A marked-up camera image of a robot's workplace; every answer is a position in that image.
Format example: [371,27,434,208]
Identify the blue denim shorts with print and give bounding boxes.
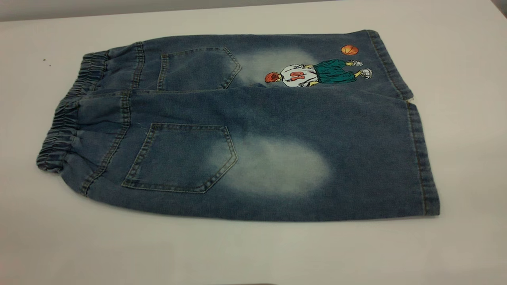
[36,30,441,221]

